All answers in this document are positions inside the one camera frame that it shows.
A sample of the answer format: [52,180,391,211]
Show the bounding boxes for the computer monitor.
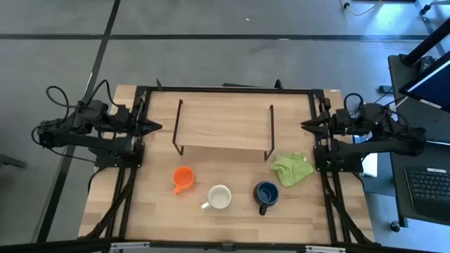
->
[399,51,450,113]

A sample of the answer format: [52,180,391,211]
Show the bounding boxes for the wooden shelf black metal legs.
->
[171,98,276,162]

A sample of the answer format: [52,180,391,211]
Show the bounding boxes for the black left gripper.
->
[111,103,163,136]

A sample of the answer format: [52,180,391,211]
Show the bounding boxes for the black front rig rail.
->
[0,238,450,253]

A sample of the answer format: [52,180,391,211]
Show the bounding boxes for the black keyboard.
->
[404,167,450,222]

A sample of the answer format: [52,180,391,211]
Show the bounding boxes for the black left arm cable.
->
[45,79,119,110]

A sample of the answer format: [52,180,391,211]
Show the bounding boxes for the black metal table frame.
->
[79,79,376,247]

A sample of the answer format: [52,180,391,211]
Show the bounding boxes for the white paper sheet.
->
[361,153,379,179]

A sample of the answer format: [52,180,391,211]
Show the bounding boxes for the orange plastic cup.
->
[172,165,195,196]

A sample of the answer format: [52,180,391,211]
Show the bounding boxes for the grey floor stand foot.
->
[0,153,28,170]

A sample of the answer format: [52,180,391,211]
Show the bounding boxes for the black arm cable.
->
[343,92,365,112]
[45,79,119,110]

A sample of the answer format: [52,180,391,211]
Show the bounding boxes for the green cloth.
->
[269,152,316,188]

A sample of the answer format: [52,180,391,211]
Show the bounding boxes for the yellow floor cable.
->
[338,0,383,18]

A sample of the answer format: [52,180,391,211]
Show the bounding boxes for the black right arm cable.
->
[343,92,365,112]

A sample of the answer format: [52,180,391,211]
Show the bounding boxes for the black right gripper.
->
[301,107,353,136]

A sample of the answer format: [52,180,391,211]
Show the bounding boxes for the black diagonal pole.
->
[401,17,450,67]

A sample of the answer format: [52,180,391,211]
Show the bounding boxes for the dark mug blue interior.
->
[252,181,280,216]

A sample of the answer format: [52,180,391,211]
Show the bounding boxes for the teal mug white interior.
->
[200,184,233,212]

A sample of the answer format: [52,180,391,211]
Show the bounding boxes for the black desk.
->
[387,53,450,229]

